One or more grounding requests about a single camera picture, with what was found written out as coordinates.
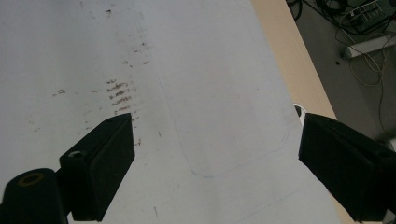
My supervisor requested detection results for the white power strip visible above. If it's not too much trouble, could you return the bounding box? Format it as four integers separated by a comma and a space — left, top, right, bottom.
345, 35, 396, 60

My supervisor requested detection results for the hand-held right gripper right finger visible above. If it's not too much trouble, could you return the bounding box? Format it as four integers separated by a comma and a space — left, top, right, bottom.
297, 112, 396, 223

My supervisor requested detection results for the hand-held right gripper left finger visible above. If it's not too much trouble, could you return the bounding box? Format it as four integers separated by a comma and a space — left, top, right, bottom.
58, 112, 135, 222

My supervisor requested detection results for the white table sheet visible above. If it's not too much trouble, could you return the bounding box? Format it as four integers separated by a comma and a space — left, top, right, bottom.
0, 0, 342, 224

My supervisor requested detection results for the white round cable grommet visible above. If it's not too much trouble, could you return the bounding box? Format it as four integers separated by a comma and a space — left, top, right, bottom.
293, 103, 308, 126

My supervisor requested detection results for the thin white cable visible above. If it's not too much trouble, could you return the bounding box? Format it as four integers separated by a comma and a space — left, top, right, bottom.
334, 18, 396, 135

